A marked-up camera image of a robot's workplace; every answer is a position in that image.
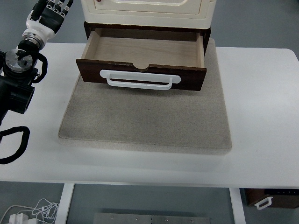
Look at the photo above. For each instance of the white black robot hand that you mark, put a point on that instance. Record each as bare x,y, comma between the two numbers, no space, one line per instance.
45,19

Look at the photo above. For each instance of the white power adapter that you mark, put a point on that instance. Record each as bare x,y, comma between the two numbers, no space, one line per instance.
18,219

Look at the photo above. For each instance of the white drawer handle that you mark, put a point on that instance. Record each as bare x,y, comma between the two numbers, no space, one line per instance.
139,80

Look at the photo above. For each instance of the white left table leg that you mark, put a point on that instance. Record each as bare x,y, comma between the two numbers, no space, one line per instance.
64,204

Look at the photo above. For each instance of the dark wooden drawer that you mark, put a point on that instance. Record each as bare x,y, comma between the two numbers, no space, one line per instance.
182,58

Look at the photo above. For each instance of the white table leg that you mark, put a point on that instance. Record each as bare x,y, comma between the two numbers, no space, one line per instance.
237,207
64,204

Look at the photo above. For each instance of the dark wooden cabinet base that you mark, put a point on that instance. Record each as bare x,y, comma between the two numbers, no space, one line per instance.
149,32

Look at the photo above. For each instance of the white right table leg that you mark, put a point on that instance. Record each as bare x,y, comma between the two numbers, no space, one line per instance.
237,207

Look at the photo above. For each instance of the brown box with white handle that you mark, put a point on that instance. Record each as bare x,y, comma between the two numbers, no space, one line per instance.
275,198

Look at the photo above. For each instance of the cream upper cabinet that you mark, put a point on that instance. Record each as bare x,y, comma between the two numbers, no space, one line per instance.
192,14

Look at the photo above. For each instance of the beige fabric pad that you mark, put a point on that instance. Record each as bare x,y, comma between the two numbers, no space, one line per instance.
172,121

